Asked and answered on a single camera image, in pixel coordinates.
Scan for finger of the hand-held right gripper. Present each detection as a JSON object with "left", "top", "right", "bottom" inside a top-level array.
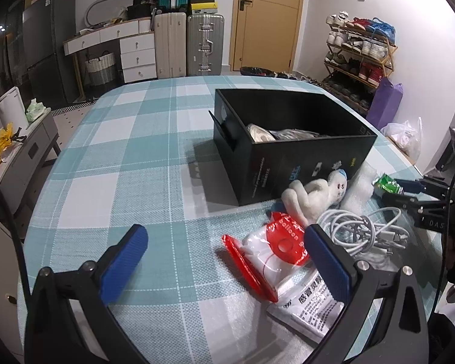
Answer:
[
  {"left": 394, "top": 176, "right": 453, "bottom": 198},
  {"left": 379, "top": 193, "right": 451, "bottom": 217}
]

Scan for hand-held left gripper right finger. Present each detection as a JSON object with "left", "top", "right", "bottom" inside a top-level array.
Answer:
[{"left": 299, "top": 224, "right": 429, "bottom": 364}]

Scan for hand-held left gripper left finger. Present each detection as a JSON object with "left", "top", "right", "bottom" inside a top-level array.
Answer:
[{"left": 25, "top": 224, "right": 149, "bottom": 364}]

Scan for green snack packet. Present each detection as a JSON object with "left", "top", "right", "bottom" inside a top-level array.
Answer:
[{"left": 373, "top": 173, "right": 406, "bottom": 196}]

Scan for red balloon ribbon spool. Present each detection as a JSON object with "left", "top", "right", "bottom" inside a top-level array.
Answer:
[{"left": 222, "top": 212, "right": 313, "bottom": 303}]

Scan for black cardboard box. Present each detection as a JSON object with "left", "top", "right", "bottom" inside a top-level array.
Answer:
[{"left": 208, "top": 88, "right": 378, "bottom": 207}]

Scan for clear bubble wrap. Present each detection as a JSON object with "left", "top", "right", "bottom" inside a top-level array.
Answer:
[{"left": 341, "top": 161, "right": 380, "bottom": 213}]

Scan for white medicine packet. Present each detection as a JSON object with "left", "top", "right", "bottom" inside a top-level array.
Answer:
[{"left": 266, "top": 265, "right": 349, "bottom": 345}]

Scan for white plastic bag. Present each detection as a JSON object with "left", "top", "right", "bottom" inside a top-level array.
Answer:
[{"left": 381, "top": 117, "right": 423, "bottom": 163}]

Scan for white plush toy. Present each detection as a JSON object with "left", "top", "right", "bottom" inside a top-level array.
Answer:
[{"left": 281, "top": 169, "right": 349, "bottom": 222}]

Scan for purple bag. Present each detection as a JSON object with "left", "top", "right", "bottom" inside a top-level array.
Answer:
[{"left": 366, "top": 77, "right": 403, "bottom": 130}]

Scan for teal plaid tablecloth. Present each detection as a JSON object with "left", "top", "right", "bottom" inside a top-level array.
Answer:
[{"left": 17, "top": 75, "right": 440, "bottom": 364}]

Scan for clear plastic bag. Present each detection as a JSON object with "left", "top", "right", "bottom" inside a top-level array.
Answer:
[{"left": 269, "top": 128, "right": 330, "bottom": 141}]

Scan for white cabinet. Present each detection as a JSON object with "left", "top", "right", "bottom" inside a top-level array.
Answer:
[{"left": 0, "top": 197, "right": 27, "bottom": 357}]

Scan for wooden shoe rack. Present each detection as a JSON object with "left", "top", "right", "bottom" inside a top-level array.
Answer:
[{"left": 322, "top": 23, "right": 398, "bottom": 114}]

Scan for assorted shoes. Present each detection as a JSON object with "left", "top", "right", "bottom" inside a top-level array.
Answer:
[{"left": 324, "top": 12, "right": 397, "bottom": 103}]

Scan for grey cabinet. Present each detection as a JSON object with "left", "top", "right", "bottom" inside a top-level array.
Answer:
[{"left": 0, "top": 108, "right": 61, "bottom": 205}]

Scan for white tape roll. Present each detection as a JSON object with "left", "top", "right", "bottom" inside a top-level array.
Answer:
[{"left": 246, "top": 123, "right": 275, "bottom": 143}]

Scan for yellow snack bags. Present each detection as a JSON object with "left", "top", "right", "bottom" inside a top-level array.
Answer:
[{"left": 0, "top": 123, "right": 23, "bottom": 171}]

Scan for green wet wipes pack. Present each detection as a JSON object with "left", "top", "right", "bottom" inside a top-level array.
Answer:
[{"left": 25, "top": 99, "right": 52, "bottom": 122}]

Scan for white bin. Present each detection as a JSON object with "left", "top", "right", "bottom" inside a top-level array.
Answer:
[{"left": 0, "top": 86, "right": 29, "bottom": 131}]

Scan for woven laundry basket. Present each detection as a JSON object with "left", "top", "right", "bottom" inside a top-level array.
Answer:
[{"left": 85, "top": 54, "right": 116, "bottom": 86}]

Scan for wooden door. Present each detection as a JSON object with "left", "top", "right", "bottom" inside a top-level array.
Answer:
[{"left": 229, "top": 0, "right": 306, "bottom": 72}]

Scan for white desk with drawers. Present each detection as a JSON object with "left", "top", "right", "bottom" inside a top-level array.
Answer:
[{"left": 63, "top": 19, "right": 158, "bottom": 84}]

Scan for beige suitcase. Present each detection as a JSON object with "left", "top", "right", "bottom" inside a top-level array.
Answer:
[{"left": 153, "top": 11, "right": 187, "bottom": 79}]

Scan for silver suitcase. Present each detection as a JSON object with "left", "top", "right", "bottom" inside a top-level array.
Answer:
[{"left": 187, "top": 14, "right": 225, "bottom": 76}]

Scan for dark grey refrigerator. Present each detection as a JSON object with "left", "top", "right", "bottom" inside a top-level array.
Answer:
[{"left": 0, "top": 0, "right": 78, "bottom": 103}]

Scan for black bag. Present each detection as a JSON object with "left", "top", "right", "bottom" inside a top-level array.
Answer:
[{"left": 128, "top": 0, "right": 156, "bottom": 19}]

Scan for yellow and black shoe box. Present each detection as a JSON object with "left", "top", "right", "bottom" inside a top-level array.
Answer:
[{"left": 189, "top": 3, "right": 220, "bottom": 16}]

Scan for white coiled cable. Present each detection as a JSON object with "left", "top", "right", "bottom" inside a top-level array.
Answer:
[{"left": 316, "top": 207, "right": 410, "bottom": 262}]

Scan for black cable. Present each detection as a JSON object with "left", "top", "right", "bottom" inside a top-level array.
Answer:
[{"left": 0, "top": 172, "right": 25, "bottom": 270}]

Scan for white oval frame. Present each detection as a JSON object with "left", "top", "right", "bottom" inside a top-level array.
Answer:
[{"left": 85, "top": 0, "right": 133, "bottom": 27}]

